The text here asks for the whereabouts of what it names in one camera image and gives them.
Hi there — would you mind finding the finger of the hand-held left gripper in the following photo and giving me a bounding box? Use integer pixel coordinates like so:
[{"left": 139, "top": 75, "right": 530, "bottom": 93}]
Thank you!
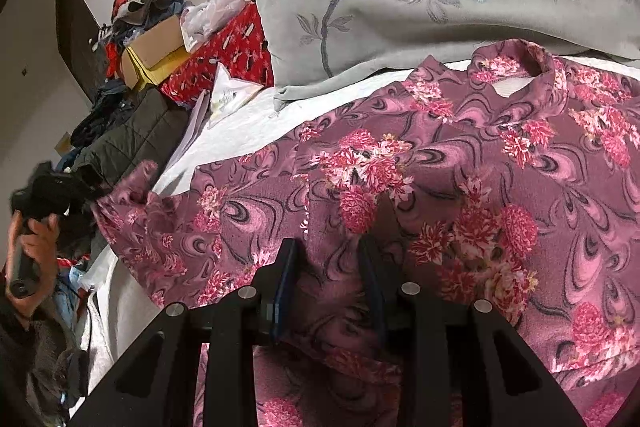
[{"left": 75, "top": 167, "right": 112, "bottom": 208}]

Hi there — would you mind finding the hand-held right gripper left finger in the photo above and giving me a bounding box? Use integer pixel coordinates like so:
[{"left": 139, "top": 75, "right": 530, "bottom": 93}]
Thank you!
[{"left": 67, "top": 238, "right": 303, "bottom": 427}]

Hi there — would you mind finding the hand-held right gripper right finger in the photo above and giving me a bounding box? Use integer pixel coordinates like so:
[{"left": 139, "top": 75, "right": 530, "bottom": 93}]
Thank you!
[{"left": 359, "top": 236, "right": 588, "bottom": 427}]

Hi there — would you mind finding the pink floral garment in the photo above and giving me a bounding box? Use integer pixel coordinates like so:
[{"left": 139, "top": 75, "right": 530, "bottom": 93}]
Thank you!
[{"left": 95, "top": 39, "right": 640, "bottom": 427}]

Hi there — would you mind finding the person's left forearm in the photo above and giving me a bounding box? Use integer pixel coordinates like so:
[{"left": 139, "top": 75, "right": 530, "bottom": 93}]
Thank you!
[{"left": 0, "top": 294, "right": 76, "bottom": 427}]

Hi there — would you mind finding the person's left hand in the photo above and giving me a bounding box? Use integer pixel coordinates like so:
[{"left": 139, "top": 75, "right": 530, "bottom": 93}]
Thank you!
[{"left": 9, "top": 211, "right": 63, "bottom": 308}]

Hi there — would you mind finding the dark quilted jacket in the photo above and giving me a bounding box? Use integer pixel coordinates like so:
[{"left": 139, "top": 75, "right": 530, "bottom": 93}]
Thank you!
[{"left": 70, "top": 87, "right": 193, "bottom": 188}]

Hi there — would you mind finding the dark blue clothing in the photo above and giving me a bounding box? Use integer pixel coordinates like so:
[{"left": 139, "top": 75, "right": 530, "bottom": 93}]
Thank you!
[{"left": 72, "top": 79, "right": 136, "bottom": 142}]

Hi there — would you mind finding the light blue cloth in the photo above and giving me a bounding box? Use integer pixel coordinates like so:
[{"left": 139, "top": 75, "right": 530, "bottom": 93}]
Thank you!
[{"left": 54, "top": 257, "right": 96, "bottom": 320}]

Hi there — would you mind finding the white bedsheet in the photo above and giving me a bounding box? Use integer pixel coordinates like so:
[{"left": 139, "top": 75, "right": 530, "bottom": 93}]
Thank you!
[{"left": 75, "top": 49, "right": 640, "bottom": 413}]

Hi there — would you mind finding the dark wooden panel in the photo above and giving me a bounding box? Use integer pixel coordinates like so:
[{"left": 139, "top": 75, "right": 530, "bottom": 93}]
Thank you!
[{"left": 55, "top": 0, "right": 113, "bottom": 82}]

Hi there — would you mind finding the cardboard box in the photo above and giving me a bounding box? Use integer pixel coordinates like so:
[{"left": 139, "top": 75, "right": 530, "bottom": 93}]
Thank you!
[{"left": 131, "top": 14, "right": 191, "bottom": 72}]

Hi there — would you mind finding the white plastic bag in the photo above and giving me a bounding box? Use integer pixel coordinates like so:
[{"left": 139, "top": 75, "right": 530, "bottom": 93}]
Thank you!
[{"left": 180, "top": 0, "right": 246, "bottom": 52}]

